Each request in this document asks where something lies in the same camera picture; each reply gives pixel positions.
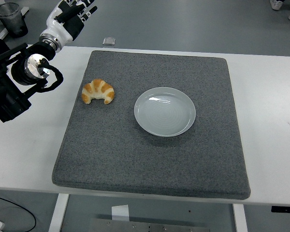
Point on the white table leg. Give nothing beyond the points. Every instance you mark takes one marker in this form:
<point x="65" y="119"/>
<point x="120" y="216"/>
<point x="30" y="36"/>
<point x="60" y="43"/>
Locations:
<point x="240" y="220"/>
<point x="58" y="212"/>

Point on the pale grey round plate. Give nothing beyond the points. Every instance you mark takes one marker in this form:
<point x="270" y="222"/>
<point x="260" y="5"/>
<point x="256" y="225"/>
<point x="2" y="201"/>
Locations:
<point x="164" y="113"/>

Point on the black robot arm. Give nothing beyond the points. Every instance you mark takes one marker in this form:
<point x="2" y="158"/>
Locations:
<point x="7" y="96"/>

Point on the black table control panel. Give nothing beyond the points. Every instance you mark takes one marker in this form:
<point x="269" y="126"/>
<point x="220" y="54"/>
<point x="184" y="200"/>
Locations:
<point x="285" y="209"/>

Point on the grey felt table mat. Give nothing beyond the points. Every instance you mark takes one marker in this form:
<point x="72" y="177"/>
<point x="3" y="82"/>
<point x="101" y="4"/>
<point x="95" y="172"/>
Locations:
<point x="135" y="164"/>

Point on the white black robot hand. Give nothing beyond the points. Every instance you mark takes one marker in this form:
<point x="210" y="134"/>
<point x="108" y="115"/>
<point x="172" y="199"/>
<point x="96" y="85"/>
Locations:
<point x="59" y="29"/>

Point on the golden croissant bread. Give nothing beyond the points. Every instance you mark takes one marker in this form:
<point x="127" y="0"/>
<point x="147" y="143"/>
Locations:
<point x="99" y="88"/>

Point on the small silver floor socket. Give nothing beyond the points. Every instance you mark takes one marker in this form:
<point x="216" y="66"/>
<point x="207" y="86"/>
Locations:
<point x="109" y="41"/>

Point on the grey metal plate with screws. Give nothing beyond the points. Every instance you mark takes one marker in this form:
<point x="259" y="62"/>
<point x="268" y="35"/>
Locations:
<point x="147" y="226"/>

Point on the trash bin with plastic liner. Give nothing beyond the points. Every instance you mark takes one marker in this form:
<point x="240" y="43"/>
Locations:
<point x="13" y="20"/>

